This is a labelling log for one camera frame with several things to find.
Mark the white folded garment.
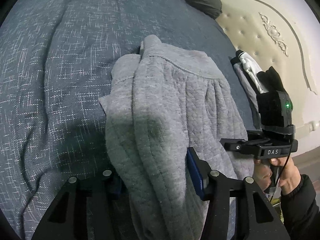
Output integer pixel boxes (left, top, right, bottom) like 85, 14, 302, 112
236, 50, 268, 93

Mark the black folded garment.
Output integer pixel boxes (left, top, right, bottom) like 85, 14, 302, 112
257, 66, 286, 94

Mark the blue patterned bed sheet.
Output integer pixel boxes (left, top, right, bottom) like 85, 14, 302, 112
1, 0, 254, 239

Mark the cream tufted headboard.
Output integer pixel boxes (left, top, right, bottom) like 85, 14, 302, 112
217, 0, 319, 154

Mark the grey knit sweater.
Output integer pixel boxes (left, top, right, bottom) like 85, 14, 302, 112
100, 35, 253, 239

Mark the person's right hand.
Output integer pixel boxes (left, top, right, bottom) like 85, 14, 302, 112
253, 154, 302, 196

